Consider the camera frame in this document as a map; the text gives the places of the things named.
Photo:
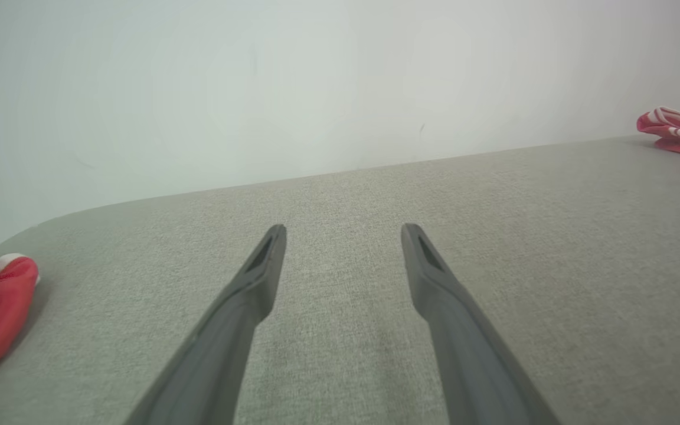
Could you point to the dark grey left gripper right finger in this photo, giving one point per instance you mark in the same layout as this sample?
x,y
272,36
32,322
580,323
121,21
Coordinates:
x,y
476,354

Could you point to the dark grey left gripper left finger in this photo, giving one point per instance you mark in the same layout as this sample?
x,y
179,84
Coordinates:
x,y
216,354

